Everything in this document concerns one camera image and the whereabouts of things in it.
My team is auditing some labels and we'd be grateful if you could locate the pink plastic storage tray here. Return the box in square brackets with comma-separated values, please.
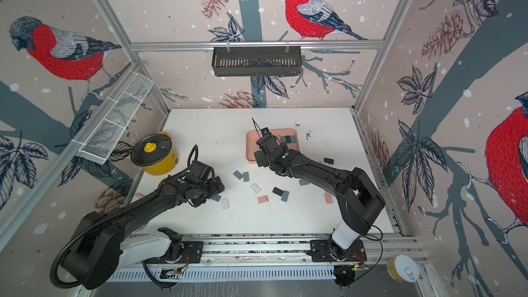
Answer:
[245, 128, 301, 164]

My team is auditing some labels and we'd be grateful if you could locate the white eraser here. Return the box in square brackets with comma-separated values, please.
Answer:
[250, 184, 261, 195]
[221, 198, 230, 210]

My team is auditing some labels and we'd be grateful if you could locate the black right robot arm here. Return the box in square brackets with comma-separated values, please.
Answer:
[254, 128, 386, 261]

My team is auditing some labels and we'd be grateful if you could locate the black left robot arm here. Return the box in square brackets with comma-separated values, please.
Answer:
[49, 161, 225, 290]

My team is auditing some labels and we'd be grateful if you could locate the yellow electric cooking pot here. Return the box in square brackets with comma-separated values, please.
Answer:
[131, 132, 179, 176]

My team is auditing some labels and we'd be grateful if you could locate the yellow tape roll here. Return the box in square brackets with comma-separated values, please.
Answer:
[386, 254, 420, 283]

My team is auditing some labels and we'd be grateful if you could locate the black hanging wire basket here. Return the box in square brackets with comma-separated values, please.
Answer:
[212, 45, 303, 77]

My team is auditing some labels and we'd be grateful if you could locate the white wire mesh shelf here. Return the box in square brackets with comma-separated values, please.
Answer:
[76, 70, 154, 164]

